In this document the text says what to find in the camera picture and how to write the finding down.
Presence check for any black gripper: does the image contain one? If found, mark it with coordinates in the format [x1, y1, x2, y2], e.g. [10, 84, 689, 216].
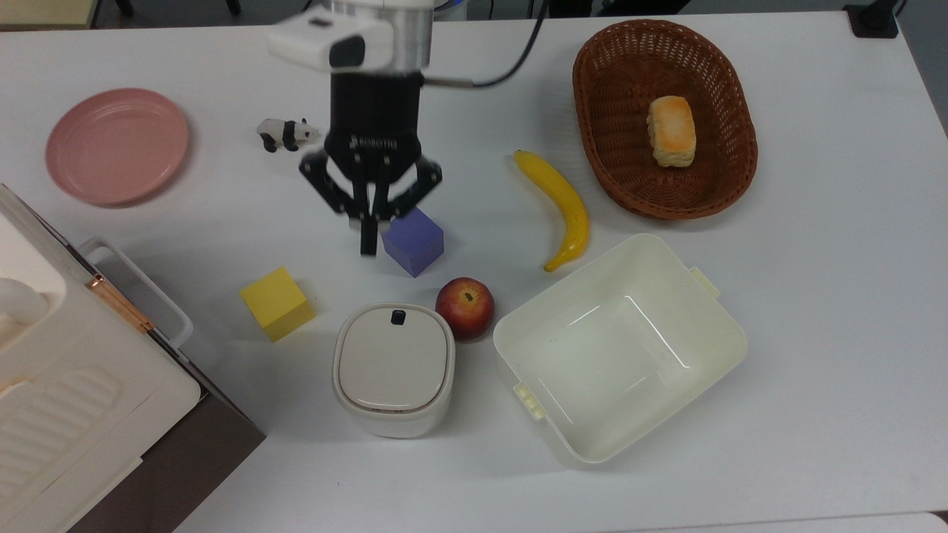
[298, 70, 444, 258]

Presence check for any brown wicker basket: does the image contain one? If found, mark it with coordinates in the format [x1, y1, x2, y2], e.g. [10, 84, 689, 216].
[572, 19, 759, 221]

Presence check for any brown and cream cabinet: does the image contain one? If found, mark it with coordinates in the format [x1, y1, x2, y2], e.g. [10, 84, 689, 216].
[0, 185, 202, 533]

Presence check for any dark brown drawer box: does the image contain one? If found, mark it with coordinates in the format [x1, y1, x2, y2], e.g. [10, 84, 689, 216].
[67, 237, 266, 533]

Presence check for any beige wooden furniture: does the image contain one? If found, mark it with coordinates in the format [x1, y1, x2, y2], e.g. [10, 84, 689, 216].
[0, 0, 101, 30]

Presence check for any yellow banana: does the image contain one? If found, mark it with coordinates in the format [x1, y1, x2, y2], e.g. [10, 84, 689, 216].
[513, 150, 591, 273]

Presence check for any black stand base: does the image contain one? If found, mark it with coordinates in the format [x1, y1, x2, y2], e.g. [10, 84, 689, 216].
[843, 0, 901, 39]

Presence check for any white drawer handle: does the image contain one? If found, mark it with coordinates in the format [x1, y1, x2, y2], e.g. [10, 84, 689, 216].
[76, 237, 195, 350]

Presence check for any cream mini trash can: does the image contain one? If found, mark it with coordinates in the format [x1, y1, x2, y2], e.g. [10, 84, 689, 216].
[331, 302, 456, 439]

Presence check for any yellow foam cube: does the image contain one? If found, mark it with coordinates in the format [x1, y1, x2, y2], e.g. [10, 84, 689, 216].
[239, 266, 316, 343]

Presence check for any white plastic storage bin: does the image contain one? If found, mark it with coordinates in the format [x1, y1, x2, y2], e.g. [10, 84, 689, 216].
[493, 234, 749, 467]

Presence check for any cream trash can lid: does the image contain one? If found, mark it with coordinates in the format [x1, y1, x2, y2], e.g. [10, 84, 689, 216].
[337, 306, 451, 412]

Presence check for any pink plastic plate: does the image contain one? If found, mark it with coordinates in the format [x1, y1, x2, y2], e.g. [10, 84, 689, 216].
[45, 88, 190, 207]

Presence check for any small panda figurine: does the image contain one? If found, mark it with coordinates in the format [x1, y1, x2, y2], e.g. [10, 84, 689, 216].
[256, 118, 321, 153]

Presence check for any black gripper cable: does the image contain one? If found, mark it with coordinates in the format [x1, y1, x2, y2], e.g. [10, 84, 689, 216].
[424, 0, 550, 90]

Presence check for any red apple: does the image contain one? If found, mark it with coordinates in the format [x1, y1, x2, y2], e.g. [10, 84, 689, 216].
[435, 277, 495, 342]

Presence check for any orange box latch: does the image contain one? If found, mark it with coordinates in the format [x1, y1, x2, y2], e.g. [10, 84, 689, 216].
[85, 274, 156, 334]

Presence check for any toasted bread loaf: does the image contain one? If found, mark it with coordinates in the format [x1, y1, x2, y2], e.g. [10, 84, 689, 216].
[647, 95, 697, 168]

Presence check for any purple foam cube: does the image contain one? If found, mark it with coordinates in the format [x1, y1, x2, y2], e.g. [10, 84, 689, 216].
[380, 206, 445, 278]

